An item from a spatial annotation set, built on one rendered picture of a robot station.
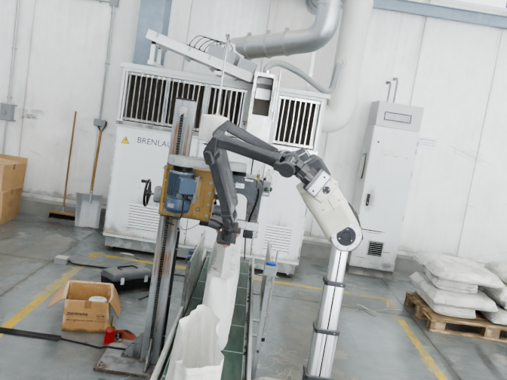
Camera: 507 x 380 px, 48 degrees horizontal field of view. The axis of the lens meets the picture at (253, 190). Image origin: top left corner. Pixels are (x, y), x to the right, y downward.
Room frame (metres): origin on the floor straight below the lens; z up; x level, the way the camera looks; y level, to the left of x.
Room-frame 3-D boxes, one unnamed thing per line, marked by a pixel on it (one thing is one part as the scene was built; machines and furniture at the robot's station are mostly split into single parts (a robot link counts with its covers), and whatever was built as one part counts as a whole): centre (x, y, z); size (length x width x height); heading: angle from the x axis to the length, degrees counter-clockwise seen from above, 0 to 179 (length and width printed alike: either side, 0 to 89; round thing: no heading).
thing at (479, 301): (5.37, -2.12, 0.32); 0.66 x 0.43 x 0.15; 92
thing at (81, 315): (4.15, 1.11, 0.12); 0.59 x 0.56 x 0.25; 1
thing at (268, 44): (6.12, 0.56, 2.38); 1.53 x 0.53 x 0.61; 91
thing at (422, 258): (5.77, -2.11, 0.56); 0.66 x 0.43 x 0.15; 88
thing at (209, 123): (3.37, 0.29, 1.61); 0.17 x 0.17 x 0.17
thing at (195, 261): (4.09, 0.34, 0.54); 1.05 x 0.02 x 0.41; 1
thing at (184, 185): (3.27, 0.39, 1.25); 0.10 x 0.08 x 0.12; 116
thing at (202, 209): (3.60, 0.41, 1.18); 0.34 x 0.25 x 0.31; 91
